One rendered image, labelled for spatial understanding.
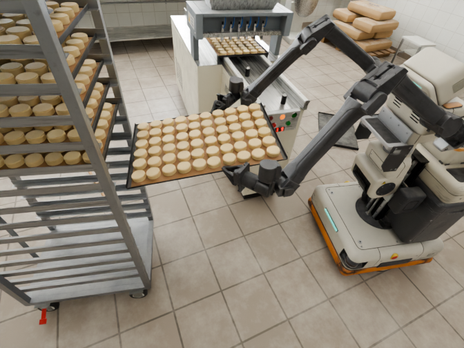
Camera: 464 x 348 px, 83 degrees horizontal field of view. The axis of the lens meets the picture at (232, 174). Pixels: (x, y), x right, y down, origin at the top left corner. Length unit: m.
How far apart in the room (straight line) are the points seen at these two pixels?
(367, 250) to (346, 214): 0.27
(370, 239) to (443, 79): 1.01
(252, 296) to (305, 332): 0.35
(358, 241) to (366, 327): 0.49
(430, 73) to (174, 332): 1.72
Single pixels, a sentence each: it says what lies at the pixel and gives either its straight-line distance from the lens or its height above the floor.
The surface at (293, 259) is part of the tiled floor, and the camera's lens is 1.94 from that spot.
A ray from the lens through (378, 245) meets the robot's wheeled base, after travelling 1.89.
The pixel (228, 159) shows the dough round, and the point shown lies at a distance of 0.98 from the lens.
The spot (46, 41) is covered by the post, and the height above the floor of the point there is 1.44.
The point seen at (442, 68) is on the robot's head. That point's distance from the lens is 1.31.
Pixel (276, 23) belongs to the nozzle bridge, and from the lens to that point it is 2.31.
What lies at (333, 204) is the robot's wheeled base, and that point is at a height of 0.28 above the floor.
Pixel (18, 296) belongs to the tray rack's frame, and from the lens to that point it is 1.77.
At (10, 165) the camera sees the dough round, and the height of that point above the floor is 1.06.
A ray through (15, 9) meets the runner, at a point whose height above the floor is 1.49.
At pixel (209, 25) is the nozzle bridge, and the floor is 1.08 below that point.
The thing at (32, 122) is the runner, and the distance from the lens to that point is 0.89.
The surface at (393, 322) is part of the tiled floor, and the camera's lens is 2.03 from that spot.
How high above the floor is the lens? 1.66
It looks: 45 degrees down
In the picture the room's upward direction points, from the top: 5 degrees clockwise
